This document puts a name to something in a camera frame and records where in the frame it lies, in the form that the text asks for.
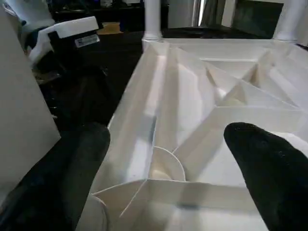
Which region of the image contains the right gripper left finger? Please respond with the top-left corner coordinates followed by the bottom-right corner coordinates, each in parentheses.
top-left (0, 123), bottom-right (111, 231)

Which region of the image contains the white plastic table top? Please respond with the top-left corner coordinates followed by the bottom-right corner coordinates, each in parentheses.
top-left (76, 38), bottom-right (308, 231)

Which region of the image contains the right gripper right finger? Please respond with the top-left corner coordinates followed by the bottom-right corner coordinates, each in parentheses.
top-left (224, 123), bottom-right (308, 231)

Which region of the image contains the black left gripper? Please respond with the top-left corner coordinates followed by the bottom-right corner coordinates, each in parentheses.
top-left (48, 33), bottom-right (104, 73)

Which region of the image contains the grey curtain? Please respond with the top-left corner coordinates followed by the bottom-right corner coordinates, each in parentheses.
top-left (167, 0), bottom-right (237, 28)

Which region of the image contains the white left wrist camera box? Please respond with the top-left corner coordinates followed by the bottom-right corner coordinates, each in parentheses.
top-left (28, 16), bottom-right (101, 63)

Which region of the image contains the white plastic table leg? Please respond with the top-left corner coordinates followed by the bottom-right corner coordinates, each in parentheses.
top-left (273, 0), bottom-right (308, 43)
top-left (0, 7), bottom-right (62, 193)
top-left (143, 0), bottom-right (164, 41)

